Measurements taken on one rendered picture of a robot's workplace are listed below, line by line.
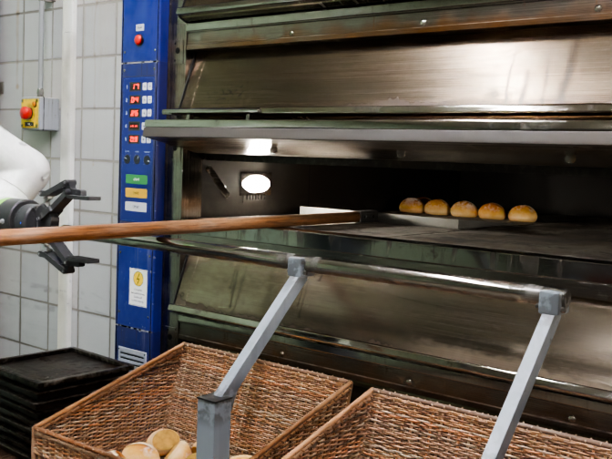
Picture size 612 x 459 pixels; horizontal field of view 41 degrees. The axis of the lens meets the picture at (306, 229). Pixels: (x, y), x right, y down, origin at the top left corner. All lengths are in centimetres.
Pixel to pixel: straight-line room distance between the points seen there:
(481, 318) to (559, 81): 50
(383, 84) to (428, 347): 58
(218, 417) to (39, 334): 149
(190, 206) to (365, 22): 73
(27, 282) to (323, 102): 131
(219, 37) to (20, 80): 88
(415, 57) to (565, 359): 70
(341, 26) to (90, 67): 91
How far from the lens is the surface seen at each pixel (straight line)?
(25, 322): 287
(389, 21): 188
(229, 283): 215
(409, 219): 235
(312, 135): 178
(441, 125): 161
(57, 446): 194
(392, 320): 185
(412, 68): 184
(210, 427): 139
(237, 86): 213
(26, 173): 194
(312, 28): 200
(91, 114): 256
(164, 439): 218
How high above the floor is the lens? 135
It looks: 5 degrees down
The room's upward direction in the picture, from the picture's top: 2 degrees clockwise
